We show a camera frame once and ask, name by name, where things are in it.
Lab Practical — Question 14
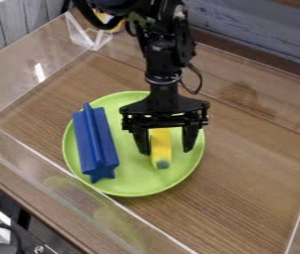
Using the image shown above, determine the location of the clear acrylic corner bracket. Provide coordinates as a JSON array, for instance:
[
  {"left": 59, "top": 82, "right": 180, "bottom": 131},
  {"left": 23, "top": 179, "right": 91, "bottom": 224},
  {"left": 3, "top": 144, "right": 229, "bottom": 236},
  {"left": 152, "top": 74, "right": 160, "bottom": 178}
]
[{"left": 66, "top": 12, "right": 113, "bottom": 52}]

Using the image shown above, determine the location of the blue star-shaped block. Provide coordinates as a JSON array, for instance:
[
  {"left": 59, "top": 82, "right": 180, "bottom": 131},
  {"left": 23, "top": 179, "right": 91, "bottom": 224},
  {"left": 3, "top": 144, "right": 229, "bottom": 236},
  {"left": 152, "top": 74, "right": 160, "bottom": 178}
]
[{"left": 73, "top": 103, "right": 120, "bottom": 184}]

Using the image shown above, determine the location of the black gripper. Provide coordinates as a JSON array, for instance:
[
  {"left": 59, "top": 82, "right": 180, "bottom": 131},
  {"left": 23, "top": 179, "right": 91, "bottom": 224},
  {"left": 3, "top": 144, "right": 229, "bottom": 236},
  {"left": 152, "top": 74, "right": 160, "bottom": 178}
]
[{"left": 120, "top": 83, "right": 211, "bottom": 155}]

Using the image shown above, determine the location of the green round plate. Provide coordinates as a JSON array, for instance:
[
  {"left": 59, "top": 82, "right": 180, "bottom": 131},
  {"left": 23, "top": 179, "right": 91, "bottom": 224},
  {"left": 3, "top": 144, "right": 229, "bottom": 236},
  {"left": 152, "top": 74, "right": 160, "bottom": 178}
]
[{"left": 63, "top": 91, "right": 205, "bottom": 197}]

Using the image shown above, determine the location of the black cable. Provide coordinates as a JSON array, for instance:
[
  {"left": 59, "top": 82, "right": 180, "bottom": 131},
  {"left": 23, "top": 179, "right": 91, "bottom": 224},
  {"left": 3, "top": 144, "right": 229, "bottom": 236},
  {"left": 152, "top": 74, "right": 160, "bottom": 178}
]
[{"left": 0, "top": 221, "right": 29, "bottom": 254}]

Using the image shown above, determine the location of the yellow printed can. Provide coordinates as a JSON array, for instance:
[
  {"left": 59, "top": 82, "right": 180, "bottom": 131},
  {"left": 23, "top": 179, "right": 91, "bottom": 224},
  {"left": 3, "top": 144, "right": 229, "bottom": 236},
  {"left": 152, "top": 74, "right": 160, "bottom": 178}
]
[{"left": 90, "top": 8, "right": 128, "bottom": 34}]

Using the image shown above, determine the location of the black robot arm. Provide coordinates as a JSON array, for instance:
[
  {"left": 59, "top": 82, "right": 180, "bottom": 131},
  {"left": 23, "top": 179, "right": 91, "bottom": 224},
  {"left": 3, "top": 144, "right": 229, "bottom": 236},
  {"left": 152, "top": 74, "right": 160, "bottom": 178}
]
[{"left": 74, "top": 0, "right": 211, "bottom": 155}]

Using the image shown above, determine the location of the yellow toy banana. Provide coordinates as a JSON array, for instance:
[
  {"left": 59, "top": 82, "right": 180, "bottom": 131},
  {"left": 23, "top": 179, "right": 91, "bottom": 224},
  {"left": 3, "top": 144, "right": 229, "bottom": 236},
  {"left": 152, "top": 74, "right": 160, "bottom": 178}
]
[{"left": 150, "top": 128, "right": 173, "bottom": 170}]

